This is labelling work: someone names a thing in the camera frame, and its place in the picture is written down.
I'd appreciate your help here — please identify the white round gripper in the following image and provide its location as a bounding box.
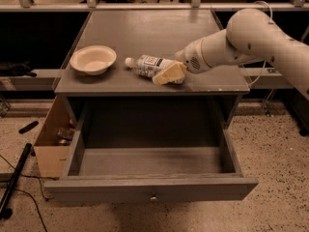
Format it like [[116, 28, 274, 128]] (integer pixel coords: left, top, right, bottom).
[[152, 38, 211, 85]]

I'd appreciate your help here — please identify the clear blue-labelled plastic bottle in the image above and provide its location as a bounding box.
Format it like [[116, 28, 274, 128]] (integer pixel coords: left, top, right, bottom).
[[125, 55, 178, 79]]

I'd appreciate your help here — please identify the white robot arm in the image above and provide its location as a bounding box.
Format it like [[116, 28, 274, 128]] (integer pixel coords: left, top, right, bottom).
[[153, 9, 309, 96]]

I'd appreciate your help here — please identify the grey wooden drawer cabinet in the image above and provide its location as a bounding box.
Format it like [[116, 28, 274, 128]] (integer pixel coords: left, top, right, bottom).
[[55, 10, 249, 124]]

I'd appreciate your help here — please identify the open grey top drawer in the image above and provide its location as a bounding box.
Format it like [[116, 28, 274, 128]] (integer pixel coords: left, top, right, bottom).
[[43, 98, 259, 203]]

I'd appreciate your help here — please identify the white paper bowl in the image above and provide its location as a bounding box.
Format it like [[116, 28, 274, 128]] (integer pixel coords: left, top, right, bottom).
[[70, 45, 117, 75]]

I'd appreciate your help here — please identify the glass jar in box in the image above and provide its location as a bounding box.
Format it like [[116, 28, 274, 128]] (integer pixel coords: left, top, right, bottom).
[[57, 128, 74, 141]]

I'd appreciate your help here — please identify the brown cardboard box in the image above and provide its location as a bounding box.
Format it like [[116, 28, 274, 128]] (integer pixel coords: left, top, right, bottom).
[[34, 98, 74, 178]]

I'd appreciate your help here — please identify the small black bar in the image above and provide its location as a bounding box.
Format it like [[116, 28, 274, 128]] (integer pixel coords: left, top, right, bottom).
[[18, 121, 39, 134]]

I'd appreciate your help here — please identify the black pole on floor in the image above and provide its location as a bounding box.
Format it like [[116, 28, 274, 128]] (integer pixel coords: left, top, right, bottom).
[[0, 143, 32, 219]]

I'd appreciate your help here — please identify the grey metal frame rail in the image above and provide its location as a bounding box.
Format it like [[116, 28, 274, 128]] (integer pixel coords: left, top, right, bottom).
[[0, 0, 309, 12]]

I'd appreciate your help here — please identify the black cloth on rail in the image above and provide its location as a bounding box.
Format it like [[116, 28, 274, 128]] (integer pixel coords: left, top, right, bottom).
[[0, 61, 37, 77]]

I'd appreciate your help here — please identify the black floor cable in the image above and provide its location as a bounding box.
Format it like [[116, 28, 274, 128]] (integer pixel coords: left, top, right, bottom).
[[0, 154, 56, 232]]

